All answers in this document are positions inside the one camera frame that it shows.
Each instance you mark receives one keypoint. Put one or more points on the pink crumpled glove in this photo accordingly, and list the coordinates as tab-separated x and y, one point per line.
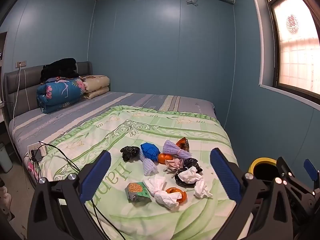
175	164

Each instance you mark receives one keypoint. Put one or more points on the brown framed window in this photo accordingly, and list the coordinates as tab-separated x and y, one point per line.
295	62

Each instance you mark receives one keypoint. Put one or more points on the grey bed headboard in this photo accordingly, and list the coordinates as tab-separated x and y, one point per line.
25	85

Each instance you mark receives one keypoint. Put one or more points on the white foam fruit net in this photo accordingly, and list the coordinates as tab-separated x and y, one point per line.
150	167

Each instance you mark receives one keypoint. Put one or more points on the shiny black plastic bag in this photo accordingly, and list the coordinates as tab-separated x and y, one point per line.
191	162

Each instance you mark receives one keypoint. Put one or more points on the beige folded quilt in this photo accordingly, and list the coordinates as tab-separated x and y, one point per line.
96	85

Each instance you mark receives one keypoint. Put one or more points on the black clothes pile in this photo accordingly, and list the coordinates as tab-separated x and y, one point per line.
60	67

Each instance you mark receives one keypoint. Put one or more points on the small black plastic bag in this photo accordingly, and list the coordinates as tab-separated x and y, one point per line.
128	152

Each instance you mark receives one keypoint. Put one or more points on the orange peel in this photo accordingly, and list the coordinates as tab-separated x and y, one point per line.
182	196

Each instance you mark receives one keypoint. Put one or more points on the blue floral folded quilt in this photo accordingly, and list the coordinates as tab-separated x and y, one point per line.
60	92

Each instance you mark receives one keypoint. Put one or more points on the lavender foam fruit net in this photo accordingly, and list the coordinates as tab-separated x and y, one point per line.
172	147

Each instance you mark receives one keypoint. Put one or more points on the orange snack wrapper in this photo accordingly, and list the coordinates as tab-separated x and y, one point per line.
181	143

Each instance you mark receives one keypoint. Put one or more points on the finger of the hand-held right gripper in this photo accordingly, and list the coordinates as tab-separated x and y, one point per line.
310	168
287	168

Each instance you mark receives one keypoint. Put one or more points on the green floral blanket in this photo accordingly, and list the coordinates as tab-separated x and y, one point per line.
160	127

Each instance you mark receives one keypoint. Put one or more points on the white plastic bin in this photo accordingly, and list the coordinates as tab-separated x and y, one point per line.
5	157

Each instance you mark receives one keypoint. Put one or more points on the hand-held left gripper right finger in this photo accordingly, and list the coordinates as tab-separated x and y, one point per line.
225	175

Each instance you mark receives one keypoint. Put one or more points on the yellow-rimmed black trash bin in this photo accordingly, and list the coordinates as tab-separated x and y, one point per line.
254	164

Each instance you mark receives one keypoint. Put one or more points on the mandarin orange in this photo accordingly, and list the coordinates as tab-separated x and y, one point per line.
163	158

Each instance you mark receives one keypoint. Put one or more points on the black plastic dish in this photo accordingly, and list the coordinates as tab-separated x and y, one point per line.
180	182

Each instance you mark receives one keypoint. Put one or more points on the wall socket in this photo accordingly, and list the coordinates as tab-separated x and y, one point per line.
21	64

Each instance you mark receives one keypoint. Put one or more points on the green noodle packet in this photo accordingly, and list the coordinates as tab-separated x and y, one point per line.
136	188

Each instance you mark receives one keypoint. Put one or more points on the blue crumpled plastic bag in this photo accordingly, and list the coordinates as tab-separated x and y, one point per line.
150	150

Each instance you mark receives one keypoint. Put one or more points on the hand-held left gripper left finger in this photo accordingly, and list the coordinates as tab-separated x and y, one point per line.
96	175

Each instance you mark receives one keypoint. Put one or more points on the crumpled white tissue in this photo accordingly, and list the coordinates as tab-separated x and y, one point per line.
155	183
190	176
201	188
166	198

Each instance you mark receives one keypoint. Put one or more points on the white power strip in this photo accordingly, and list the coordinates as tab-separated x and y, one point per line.
37	148

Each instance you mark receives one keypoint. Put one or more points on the red round window sticker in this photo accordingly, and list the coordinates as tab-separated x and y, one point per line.
293	23

